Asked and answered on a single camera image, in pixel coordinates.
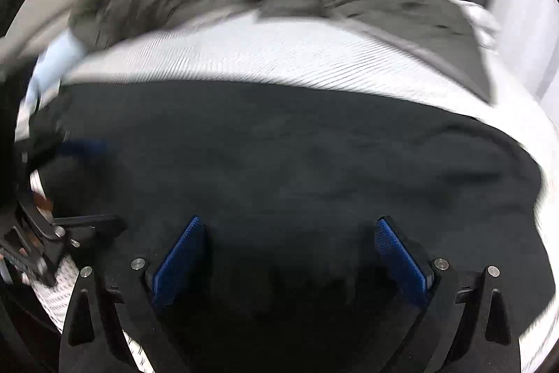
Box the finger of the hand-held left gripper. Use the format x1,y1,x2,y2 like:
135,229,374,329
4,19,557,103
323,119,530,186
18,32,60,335
39,138,108,165
52,214,128,239

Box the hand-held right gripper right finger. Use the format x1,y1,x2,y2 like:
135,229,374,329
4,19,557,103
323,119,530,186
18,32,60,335
376,216,523,373

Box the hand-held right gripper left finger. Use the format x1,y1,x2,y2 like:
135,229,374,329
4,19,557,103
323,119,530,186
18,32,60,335
59,216,207,373

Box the black pants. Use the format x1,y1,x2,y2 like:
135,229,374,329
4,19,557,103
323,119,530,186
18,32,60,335
26,78,553,373

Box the person's left hand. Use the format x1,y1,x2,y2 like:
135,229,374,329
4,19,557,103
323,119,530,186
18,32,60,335
32,192,56,213

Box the light blue pillow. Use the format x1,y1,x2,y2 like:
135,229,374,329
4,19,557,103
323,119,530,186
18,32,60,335
24,34,88,112

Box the bed with white honeycomb cover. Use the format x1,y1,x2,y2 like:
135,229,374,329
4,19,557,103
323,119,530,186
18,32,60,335
13,10,559,373

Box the white sheer curtain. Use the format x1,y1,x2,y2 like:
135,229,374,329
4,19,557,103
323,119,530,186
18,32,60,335
491,0,559,105

